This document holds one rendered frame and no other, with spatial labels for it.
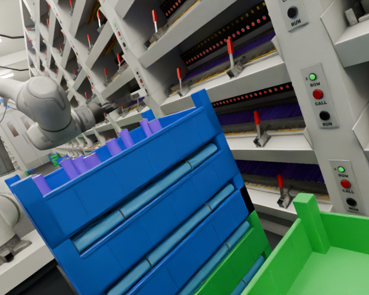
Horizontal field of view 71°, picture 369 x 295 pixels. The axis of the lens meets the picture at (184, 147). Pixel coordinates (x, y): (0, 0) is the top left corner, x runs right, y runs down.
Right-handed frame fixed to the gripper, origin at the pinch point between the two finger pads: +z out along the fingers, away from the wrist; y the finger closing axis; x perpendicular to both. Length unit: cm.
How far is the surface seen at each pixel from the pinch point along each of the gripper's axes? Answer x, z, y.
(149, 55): 10.3, 4.7, 14.3
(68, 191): -9, -40, 68
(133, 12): 28.1, 11.0, 4.8
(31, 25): 111, 12, -205
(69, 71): 43, 9, -135
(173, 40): 9.2, 4.9, 31.5
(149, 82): 2.5, 4.6, 4.8
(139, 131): -9, -22, 45
